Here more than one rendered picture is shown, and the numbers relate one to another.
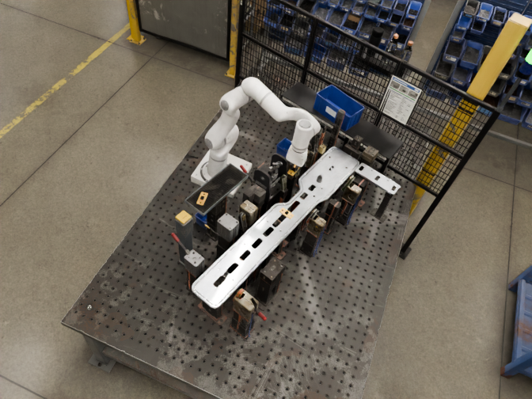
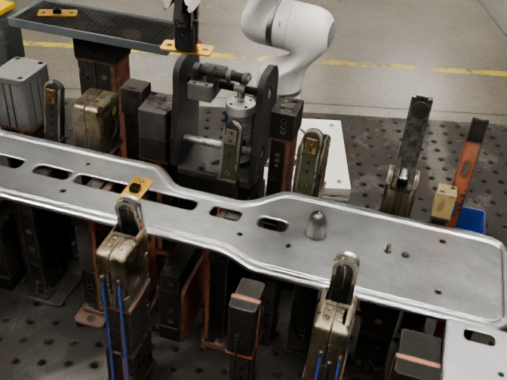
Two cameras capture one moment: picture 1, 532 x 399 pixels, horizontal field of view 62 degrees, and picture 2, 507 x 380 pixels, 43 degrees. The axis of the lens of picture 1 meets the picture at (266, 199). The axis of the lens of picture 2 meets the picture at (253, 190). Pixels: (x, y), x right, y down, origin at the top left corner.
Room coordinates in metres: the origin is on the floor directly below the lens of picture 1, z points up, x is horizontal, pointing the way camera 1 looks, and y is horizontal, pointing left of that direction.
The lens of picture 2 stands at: (1.47, -1.10, 1.71)
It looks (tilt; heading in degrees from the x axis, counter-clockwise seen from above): 36 degrees down; 73
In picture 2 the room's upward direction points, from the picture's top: 4 degrees clockwise
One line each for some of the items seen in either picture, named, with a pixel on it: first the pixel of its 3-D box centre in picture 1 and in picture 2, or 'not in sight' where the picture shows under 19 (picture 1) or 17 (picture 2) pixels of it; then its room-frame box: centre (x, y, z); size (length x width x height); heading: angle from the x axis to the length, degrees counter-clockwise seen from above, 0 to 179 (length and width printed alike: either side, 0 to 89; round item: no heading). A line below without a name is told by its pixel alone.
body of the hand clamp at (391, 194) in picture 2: (305, 169); (385, 246); (2.02, -0.23, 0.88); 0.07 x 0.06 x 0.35; 59
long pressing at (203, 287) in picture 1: (285, 216); (123, 192); (1.51, -0.13, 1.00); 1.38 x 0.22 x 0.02; 149
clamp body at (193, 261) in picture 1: (195, 274); not in sight; (1.11, 0.31, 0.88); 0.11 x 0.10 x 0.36; 59
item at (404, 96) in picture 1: (399, 100); not in sight; (2.36, -0.74, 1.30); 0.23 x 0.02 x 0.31; 59
